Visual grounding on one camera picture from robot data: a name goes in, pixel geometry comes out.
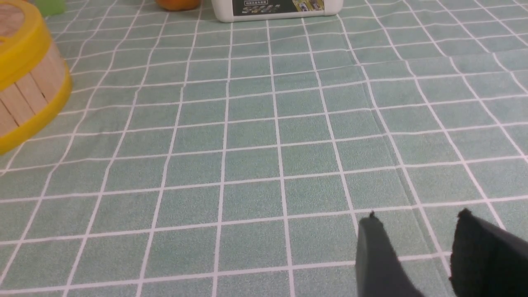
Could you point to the yellow bamboo steamer basket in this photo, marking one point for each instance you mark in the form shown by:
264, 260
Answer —
35, 99

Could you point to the green foam cube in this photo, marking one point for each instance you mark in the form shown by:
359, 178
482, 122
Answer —
50, 7

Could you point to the green checkered tablecloth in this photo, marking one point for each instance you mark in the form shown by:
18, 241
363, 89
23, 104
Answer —
197, 158

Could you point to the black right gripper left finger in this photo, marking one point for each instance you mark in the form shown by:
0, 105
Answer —
379, 272

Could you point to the orange red toy pear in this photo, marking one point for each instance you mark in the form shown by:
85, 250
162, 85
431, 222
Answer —
178, 5

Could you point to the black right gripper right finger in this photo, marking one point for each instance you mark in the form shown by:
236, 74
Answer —
487, 261

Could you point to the white box with green lid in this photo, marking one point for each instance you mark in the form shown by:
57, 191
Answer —
229, 11

